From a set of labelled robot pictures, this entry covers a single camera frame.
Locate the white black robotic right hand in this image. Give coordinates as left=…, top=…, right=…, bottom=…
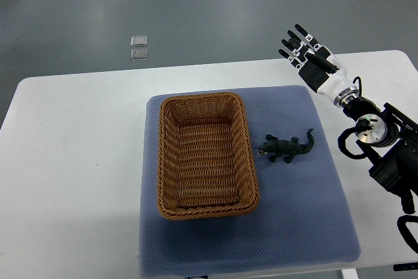
left=278, top=24, right=360, bottom=107

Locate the dark green toy crocodile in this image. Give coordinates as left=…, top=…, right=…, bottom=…
left=257, top=129, right=315, bottom=163

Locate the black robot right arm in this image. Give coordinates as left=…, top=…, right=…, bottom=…
left=338, top=76, right=417, bottom=252

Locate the brown wicker basket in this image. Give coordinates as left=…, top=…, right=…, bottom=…
left=157, top=92, right=260, bottom=220

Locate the blue quilted mat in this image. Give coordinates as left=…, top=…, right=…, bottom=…
left=139, top=86, right=361, bottom=277

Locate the lower metal floor plate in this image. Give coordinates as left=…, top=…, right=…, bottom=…
left=130, top=48, right=148, bottom=61

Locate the metal floor plate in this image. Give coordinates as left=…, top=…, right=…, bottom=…
left=130, top=48, right=148, bottom=61
left=131, top=35, right=148, bottom=47

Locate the upper metal floor plate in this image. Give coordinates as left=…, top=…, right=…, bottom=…
left=131, top=35, right=148, bottom=47

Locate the black table control panel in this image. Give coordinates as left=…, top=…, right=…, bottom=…
left=393, top=262, right=418, bottom=272

